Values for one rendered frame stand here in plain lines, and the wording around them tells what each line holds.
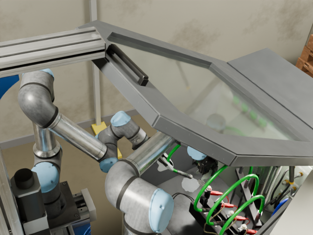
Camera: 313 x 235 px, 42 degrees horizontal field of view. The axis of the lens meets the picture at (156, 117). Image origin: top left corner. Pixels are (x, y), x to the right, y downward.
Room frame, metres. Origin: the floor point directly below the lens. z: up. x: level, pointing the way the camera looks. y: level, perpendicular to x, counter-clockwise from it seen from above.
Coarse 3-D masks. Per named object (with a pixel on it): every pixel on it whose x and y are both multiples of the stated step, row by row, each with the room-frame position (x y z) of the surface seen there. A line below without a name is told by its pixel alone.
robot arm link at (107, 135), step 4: (108, 128) 1.23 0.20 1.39; (100, 132) 1.24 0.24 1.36; (104, 132) 1.22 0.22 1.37; (108, 132) 1.22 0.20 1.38; (112, 132) 1.21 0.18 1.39; (96, 136) 1.23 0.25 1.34; (100, 136) 1.22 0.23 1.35; (104, 136) 1.20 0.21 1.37; (108, 136) 1.20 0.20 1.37; (112, 136) 1.20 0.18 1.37; (116, 136) 1.20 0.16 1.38; (100, 140) 1.19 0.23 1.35; (104, 140) 1.18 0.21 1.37; (108, 140) 1.18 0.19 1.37; (112, 140) 1.18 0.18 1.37; (116, 140) 1.20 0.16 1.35; (116, 144) 1.18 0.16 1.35
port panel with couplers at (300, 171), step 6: (294, 168) 1.18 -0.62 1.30; (300, 168) 1.16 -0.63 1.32; (306, 168) 1.15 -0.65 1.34; (288, 174) 1.20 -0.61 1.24; (294, 174) 1.18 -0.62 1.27; (300, 174) 1.14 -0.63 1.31; (306, 174) 1.14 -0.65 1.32; (282, 180) 1.21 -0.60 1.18; (288, 180) 1.19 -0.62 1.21; (294, 180) 1.17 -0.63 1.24; (300, 180) 1.15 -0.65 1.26; (282, 186) 1.20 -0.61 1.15; (294, 186) 1.16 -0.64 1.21; (294, 192) 1.15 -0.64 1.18
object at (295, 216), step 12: (312, 180) 0.94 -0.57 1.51; (300, 192) 0.94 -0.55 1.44; (312, 192) 0.92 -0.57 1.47; (300, 204) 0.91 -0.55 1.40; (312, 204) 0.89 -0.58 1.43; (288, 216) 0.91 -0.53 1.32; (300, 216) 0.89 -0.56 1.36; (312, 216) 0.87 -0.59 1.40; (276, 228) 0.91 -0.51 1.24; (288, 228) 0.89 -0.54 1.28; (300, 228) 0.86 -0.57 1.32; (312, 228) 0.84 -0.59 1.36
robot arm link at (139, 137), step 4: (140, 128) 1.25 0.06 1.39; (140, 132) 1.23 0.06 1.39; (144, 132) 1.24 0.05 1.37; (136, 136) 1.21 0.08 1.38; (140, 136) 1.22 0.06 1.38; (144, 136) 1.23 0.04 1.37; (132, 140) 1.20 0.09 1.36; (136, 140) 1.20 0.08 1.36; (140, 140) 1.21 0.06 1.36; (136, 144) 1.20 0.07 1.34
